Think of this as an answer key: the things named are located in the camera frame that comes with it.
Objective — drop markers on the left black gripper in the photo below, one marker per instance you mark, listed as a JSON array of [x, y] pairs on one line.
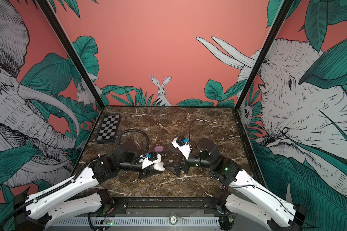
[[148, 172]]

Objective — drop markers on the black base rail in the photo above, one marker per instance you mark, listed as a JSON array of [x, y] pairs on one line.
[[219, 206]]

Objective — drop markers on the white earbuds charging case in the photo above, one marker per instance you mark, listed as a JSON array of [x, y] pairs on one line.
[[159, 166]]

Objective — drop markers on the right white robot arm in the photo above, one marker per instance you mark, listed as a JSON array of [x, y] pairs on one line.
[[289, 217]]

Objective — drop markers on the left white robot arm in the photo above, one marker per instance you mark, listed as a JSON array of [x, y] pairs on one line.
[[39, 211]]

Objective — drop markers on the white slotted cable duct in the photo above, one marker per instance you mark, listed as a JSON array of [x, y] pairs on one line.
[[156, 221]]

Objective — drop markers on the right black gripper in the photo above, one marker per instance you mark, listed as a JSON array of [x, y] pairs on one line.
[[186, 163]]

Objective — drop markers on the purple earbuds charging case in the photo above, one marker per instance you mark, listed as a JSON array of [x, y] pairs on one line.
[[159, 149]]

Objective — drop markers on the black white checkerboard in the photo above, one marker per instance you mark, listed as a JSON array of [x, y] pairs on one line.
[[108, 129]]

